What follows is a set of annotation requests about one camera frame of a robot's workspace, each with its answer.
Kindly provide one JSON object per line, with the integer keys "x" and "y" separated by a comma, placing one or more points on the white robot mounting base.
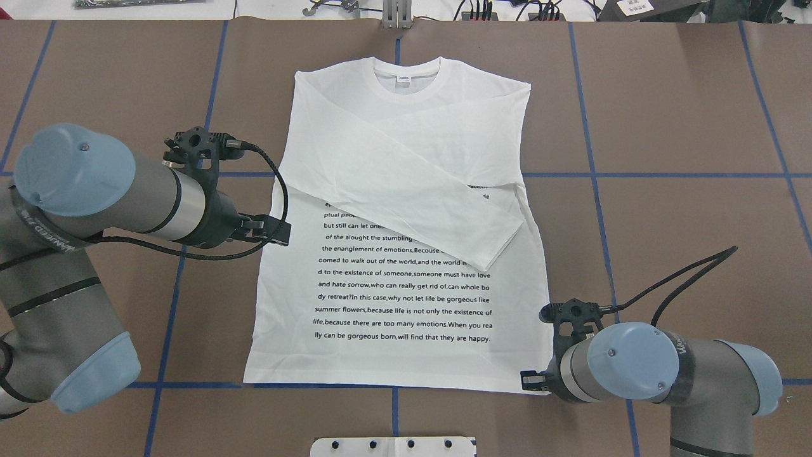
{"x": 395, "y": 446}

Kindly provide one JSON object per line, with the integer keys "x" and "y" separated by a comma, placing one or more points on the aluminium frame post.
{"x": 397, "y": 14}

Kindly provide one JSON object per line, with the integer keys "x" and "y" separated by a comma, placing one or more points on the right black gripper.
{"x": 553, "y": 376}

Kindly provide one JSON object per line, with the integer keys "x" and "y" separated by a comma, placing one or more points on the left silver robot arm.
{"x": 70, "y": 185}

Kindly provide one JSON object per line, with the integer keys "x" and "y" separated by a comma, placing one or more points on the white long-sleeve printed shirt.
{"x": 414, "y": 258}

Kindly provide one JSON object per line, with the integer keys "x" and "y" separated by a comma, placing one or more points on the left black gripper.
{"x": 220, "y": 218}

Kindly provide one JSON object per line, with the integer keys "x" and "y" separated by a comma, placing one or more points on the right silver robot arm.
{"x": 714, "y": 388}

